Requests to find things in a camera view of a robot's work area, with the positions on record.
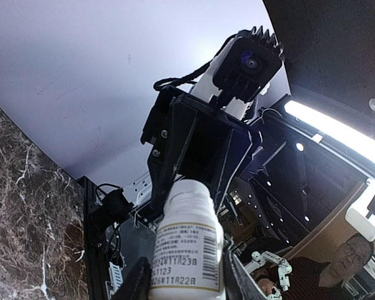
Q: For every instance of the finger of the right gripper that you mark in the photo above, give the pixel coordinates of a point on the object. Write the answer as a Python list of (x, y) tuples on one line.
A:
[(236, 153), (170, 134)]

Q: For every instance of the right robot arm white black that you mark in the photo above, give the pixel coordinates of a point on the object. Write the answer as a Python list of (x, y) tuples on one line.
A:
[(117, 205)]

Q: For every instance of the ceiling strip light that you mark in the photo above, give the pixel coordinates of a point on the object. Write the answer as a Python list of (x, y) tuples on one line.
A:
[(353, 139)]

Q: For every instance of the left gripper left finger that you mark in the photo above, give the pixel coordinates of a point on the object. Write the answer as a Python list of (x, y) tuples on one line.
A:
[(135, 286)]

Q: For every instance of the person in dark shirt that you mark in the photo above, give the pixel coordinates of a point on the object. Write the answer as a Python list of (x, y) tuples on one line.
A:
[(323, 280)]

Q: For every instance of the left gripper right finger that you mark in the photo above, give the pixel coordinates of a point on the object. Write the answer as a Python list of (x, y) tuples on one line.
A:
[(239, 285)]

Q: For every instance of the white overhead camera unit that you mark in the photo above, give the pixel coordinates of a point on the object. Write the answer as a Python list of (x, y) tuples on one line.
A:
[(361, 213)]

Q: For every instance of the small white pill bottle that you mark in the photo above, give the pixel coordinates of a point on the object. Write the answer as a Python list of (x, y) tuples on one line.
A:
[(188, 254)]

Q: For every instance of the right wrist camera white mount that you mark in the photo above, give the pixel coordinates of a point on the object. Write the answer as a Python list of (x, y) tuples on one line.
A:
[(240, 72)]

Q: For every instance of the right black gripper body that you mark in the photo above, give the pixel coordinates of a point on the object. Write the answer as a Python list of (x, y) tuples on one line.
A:
[(208, 137)]

